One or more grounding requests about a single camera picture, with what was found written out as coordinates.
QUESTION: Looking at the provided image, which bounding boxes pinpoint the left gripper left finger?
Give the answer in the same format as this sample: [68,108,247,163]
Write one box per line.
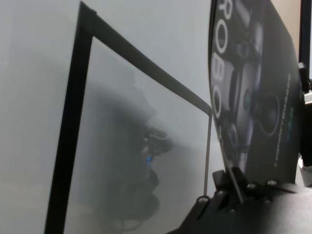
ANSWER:
[212,170,233,195]

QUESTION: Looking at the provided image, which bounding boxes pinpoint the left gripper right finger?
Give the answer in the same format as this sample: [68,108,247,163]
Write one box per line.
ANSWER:
[231,166,249,193]

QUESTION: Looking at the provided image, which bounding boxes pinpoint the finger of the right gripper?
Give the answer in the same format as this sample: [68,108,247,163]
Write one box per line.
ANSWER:
[297,62,309,83]

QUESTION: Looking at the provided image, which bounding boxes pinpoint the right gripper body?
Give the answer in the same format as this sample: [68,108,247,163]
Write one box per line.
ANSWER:
[299,73,312,159]

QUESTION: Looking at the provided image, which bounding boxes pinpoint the black robot poster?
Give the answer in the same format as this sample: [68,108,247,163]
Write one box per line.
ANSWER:
[208,0,300,203]

